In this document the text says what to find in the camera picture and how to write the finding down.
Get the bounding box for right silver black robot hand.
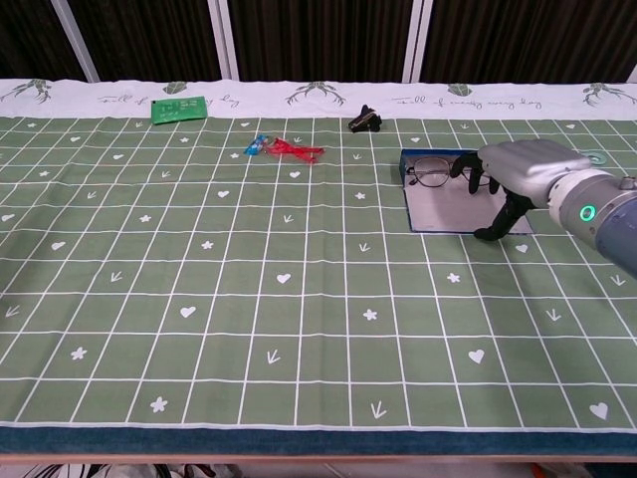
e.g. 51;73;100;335
450;138;593;243

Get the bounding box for blue glasses case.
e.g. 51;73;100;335
399;148;533;234

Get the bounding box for wire-frame eyeglasses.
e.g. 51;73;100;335
405;155;479;189

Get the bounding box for black staple remover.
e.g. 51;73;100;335
346;104;383;134

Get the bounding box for red candy wrapper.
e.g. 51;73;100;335
266;137;326;164

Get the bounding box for blue candy wrapper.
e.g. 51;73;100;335
243;134;272;156

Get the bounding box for green grid tablecloth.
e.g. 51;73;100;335
0;78;637;457

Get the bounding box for black white patterned bag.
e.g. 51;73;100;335
22;462;220;478

